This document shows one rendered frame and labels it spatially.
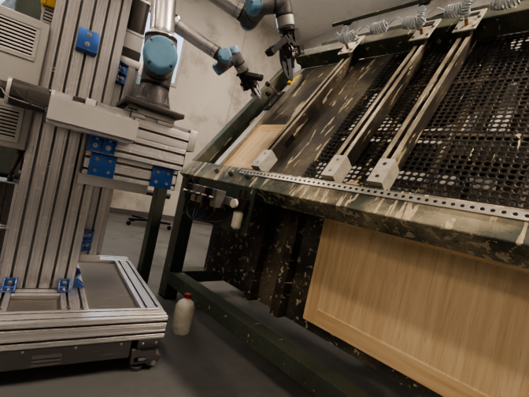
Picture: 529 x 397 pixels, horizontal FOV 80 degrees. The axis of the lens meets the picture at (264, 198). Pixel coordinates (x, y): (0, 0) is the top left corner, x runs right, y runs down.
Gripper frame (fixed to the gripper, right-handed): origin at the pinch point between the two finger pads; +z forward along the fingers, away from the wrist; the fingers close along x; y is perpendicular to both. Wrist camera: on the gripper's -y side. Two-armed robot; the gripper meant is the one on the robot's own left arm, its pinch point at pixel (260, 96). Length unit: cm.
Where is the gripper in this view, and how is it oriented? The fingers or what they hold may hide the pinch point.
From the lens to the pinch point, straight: 221.6
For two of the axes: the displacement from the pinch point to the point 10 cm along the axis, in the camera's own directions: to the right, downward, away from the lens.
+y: -8.4, 1.0, 5.4
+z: 4.5, 6.7, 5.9
